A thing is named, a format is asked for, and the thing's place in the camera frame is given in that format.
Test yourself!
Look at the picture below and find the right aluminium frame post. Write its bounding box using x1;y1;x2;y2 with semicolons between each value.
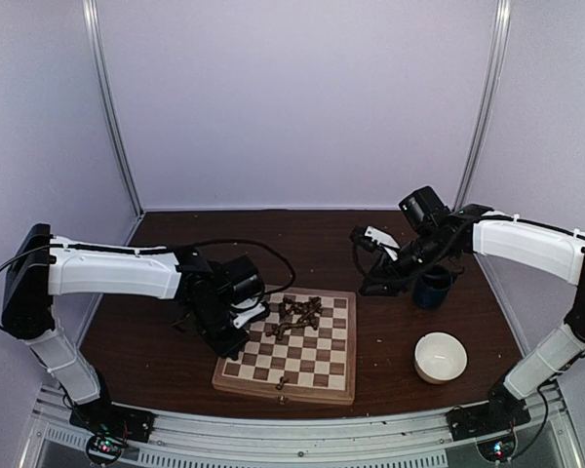
453;0;512;209

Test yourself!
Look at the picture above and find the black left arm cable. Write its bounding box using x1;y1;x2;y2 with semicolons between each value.
0;237;296;342

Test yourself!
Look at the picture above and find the dark blue mug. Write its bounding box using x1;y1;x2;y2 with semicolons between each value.
412;265;458;310

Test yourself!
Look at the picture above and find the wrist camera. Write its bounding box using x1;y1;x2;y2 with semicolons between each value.
349;225;401;261
230;299;269;330

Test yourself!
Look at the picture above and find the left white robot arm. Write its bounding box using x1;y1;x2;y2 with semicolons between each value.
1;223;267;433

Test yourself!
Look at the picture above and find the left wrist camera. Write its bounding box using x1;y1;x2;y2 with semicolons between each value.
230;299;269;330

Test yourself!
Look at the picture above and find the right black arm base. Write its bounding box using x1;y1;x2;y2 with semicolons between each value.
446;384;531;463

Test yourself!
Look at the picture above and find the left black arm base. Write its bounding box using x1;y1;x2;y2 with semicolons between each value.
62;384;155;467

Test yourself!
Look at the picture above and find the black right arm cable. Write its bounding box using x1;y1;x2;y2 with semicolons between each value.
351;233;420;293

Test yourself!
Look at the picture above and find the pile of dark chess pieces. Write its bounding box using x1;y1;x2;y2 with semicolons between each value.
265;296;323;340

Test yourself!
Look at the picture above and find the front aluminium rail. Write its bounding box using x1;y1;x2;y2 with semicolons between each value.
16;397;585;467

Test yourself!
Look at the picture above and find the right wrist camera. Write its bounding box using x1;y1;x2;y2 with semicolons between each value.
349;225;401;261

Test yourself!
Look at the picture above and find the aluminium frame post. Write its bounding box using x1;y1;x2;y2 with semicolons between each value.
82;0;144;217
453;0;512;209

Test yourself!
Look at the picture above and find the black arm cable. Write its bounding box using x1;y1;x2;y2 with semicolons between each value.
351;233;420;293
0;237;296;342

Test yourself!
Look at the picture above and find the left aluminium frame post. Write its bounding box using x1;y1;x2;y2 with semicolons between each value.
82;0;144;217

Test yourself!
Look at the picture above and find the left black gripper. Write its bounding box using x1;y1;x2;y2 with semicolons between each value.
189;298;251;359

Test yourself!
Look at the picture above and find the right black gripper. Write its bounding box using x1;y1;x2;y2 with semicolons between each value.
360;228;454;296

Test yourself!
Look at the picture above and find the wooden chess board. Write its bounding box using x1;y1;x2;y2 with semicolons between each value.
212;288;357;406

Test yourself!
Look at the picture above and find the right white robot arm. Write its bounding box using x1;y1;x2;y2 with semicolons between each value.
350;186;585;431

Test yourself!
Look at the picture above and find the white bowl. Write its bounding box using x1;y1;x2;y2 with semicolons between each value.
413;331;468;385

